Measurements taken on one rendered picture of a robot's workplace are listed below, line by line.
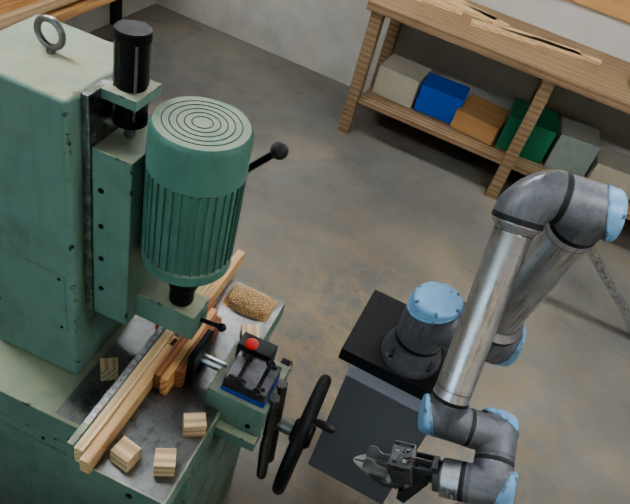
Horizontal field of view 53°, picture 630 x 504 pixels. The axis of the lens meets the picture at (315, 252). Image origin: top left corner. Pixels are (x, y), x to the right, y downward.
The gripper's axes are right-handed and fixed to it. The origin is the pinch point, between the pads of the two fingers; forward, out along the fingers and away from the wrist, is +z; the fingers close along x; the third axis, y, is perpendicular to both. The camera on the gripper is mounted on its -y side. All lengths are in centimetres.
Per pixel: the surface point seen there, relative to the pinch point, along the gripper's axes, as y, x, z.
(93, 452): 39, 38, 38
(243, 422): 27.5, 15.8, 18.9
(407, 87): -14, -279, 54
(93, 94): 99, 12, 33
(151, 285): 54, 6, 40
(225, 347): 31.9, -0.2, 30.3
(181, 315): 50, 10, 32
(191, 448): 29.9, 26.2, 25.2
